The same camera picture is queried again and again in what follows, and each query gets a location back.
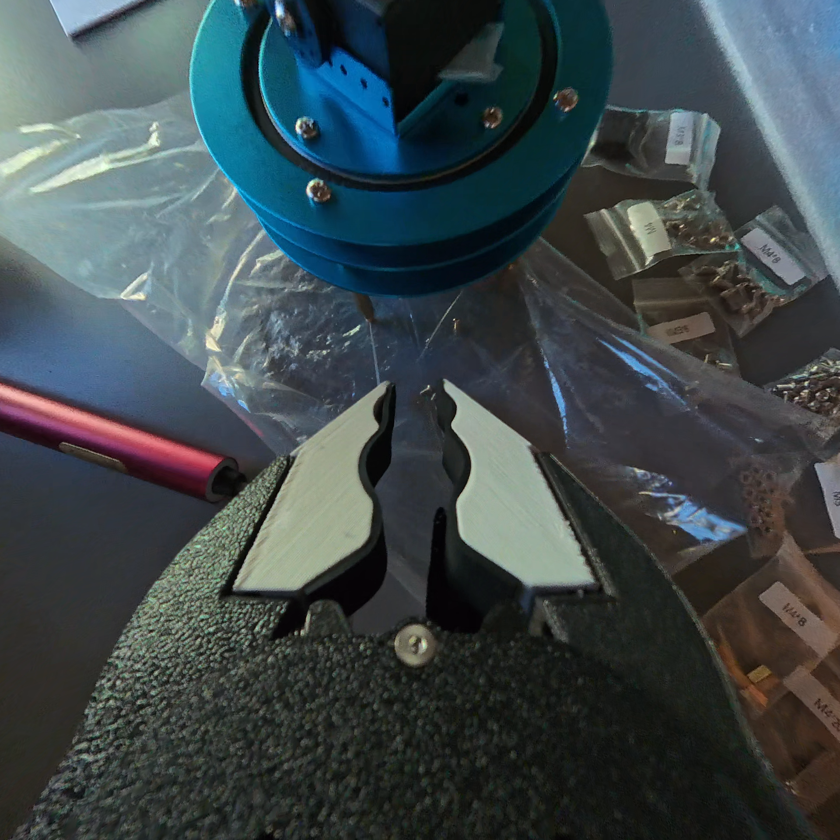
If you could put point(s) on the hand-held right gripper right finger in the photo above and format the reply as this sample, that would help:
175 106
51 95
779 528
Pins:
518 512

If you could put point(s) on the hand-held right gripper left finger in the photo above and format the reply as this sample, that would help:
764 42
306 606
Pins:
308 512

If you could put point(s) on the red electric screwdriver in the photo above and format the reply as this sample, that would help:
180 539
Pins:
98 433

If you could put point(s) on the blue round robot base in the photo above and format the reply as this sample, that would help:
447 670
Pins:
394 216

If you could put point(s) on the grey desk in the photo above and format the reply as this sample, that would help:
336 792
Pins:
65 315

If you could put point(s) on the pile of small screw bags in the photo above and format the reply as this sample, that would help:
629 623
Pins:
663 229

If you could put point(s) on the large clear plastic bag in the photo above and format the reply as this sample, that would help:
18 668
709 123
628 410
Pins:
164 197

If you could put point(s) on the flat white foam sheet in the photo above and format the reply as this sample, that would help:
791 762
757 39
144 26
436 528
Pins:
787 98

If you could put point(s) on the printed instruction manual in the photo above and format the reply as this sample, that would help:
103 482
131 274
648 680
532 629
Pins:
98 13

